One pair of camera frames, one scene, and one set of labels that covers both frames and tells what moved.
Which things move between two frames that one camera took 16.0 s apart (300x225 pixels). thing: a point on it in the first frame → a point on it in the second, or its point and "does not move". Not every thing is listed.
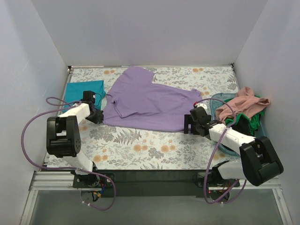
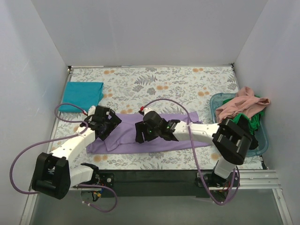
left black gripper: x=98 y=117 → x=112 y=123
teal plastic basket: x=234 y=150 does not move
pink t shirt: x=245 y=102 does not move
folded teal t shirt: x=74 y=91 does not move
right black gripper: x=188 y=124 → x=140 y=132
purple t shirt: x=134 y=101 → x=123 y=138
